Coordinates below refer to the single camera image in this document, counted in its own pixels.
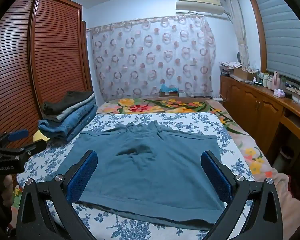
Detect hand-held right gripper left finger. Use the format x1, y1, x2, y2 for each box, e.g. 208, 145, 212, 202
16, 150, 98, 240

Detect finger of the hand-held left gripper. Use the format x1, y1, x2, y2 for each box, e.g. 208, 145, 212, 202
0, 140, 47, 157
0, 129, 29, 143

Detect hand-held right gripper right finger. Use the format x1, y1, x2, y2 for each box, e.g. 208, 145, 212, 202
201, 151, 283, 240

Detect teal blue shirt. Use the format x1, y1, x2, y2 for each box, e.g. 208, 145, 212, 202
48, 120, 227, 230

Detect person's left forearm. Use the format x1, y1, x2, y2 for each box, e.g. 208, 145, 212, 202
0, 191, 17, 240

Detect grey folded pants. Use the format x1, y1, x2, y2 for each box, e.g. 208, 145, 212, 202
50, 96, 95, 122

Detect person's left hand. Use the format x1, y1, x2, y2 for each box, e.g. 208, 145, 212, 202
0, 174, 15, 207

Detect yellow plush toy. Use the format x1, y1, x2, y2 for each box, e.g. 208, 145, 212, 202
32, 131, 49, 143

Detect blue folded jeans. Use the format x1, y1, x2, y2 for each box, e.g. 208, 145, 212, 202
38, 102, 97, 133
40, 112, 98, 143

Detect blue floral bed sheet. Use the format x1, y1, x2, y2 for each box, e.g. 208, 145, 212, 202
16, 112, 255, 240

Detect grey trash bin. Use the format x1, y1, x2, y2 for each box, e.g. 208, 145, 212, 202
271, 146, 294, 173

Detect wooden cabinet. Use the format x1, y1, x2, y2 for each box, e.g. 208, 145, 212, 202
219, 75, 300, 166

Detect wooden slatted wardrobe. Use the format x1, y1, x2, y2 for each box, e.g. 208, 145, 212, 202
0, 0, 94, 178

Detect colourful floral blanket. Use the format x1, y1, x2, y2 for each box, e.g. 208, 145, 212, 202
12, 97, 300, 240

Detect blue plastic bag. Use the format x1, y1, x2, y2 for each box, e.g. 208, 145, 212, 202
160, 84, 178, 93

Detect open cardboard box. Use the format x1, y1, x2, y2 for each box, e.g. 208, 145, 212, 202
233, 67, 257, 81

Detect stack of printed cloths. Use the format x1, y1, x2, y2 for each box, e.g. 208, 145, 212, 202
219, 61, 243, 77

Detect pink bottle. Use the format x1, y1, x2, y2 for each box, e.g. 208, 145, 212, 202
272, 71, 280, 90

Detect circle patterned curtain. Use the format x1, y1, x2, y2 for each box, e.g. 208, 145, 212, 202
87, 15, 217, 101

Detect beige window curtain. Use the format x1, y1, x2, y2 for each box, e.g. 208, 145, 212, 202
224, 0, 251, 68

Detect grey window blind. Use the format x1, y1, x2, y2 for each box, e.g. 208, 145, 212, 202
254, 0, 300, 81

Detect white air conditioner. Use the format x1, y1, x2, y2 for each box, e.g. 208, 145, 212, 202
175, 0, 230, 18

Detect wooden window frame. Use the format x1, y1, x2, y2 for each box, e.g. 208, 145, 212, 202
246, 0, 269, 73

